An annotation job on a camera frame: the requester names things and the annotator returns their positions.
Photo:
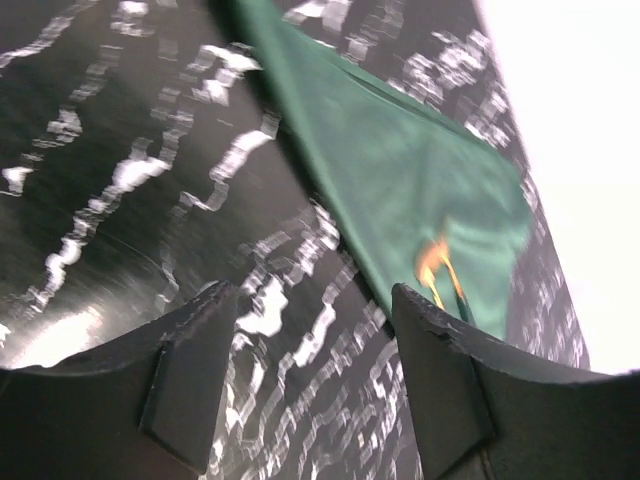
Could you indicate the dark green cloth napkin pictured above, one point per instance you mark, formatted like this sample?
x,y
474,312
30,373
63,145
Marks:
x,y
395,175

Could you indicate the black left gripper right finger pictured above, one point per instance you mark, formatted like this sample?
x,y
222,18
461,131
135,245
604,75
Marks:
x,y
483,409

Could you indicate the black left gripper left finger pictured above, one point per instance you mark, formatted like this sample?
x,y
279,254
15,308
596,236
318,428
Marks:
x,y
141,406

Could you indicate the gold fork green handle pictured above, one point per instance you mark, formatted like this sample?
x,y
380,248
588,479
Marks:
x,y
443,258

